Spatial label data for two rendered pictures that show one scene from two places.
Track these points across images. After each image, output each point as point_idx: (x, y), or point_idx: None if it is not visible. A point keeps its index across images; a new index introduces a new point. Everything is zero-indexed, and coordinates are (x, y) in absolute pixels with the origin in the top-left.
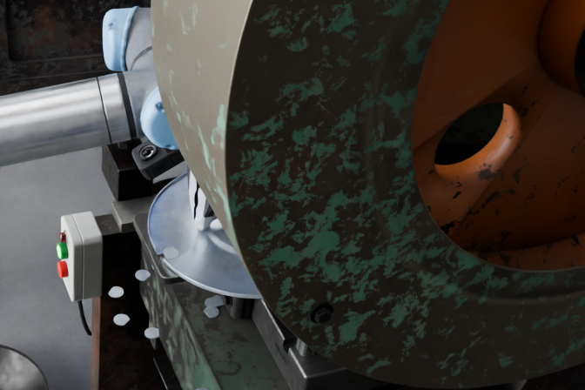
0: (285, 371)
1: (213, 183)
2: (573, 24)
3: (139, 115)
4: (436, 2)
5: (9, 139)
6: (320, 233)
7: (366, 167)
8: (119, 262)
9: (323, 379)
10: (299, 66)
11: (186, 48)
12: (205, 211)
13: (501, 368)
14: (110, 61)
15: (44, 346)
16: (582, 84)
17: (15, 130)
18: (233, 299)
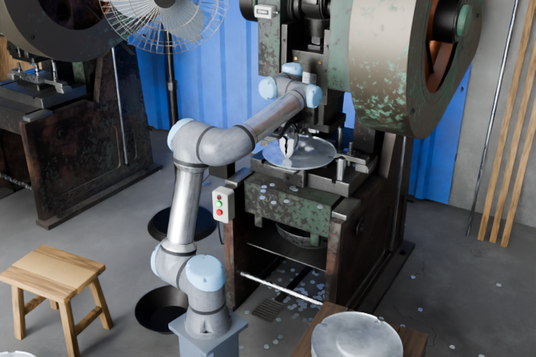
0: (335, 190)
1: (394, 74)
2: (430, 17)
3: (305, 98)
4: (429, 8)
5: (279, 117)
6: (414, 83)
7: (419, 60)
8: (236, 201)
9: (352, 183)
10: (416, 29)
11: (378, 40)
12: (293, 147)
13: (427, 130)
14: (272, 94)
15: (169, 284)
16: (436, 32)
17: (280, 113)
18: (302, 179)
